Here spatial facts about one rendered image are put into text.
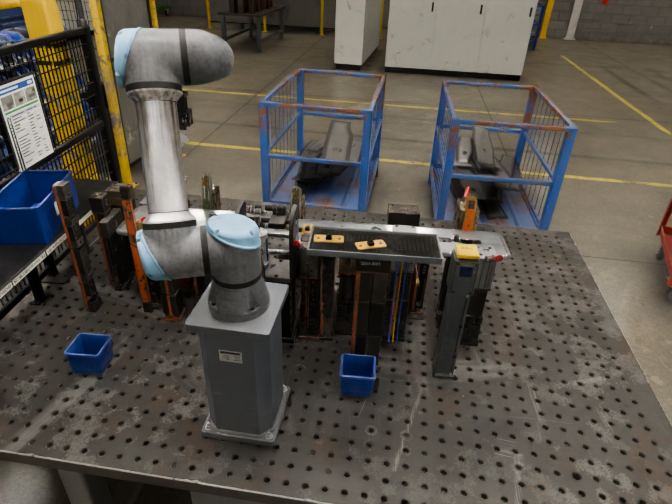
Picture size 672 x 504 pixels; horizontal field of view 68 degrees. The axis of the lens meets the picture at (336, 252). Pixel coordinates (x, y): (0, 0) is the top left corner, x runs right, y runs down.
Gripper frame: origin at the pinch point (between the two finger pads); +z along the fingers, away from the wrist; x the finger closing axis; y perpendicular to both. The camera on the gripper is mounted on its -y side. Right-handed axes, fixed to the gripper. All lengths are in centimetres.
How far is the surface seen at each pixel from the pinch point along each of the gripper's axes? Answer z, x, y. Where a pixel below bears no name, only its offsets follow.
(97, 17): -11, 232, -138
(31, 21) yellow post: -32, 43, -65
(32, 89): -13, 18, -55
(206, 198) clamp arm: 23.8, 14.5, 5.3
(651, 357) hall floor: 125, 62, 232
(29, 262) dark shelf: 24, -37, -33
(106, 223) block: 27.0, -4.8, -25.4
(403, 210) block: 23, 15, 81
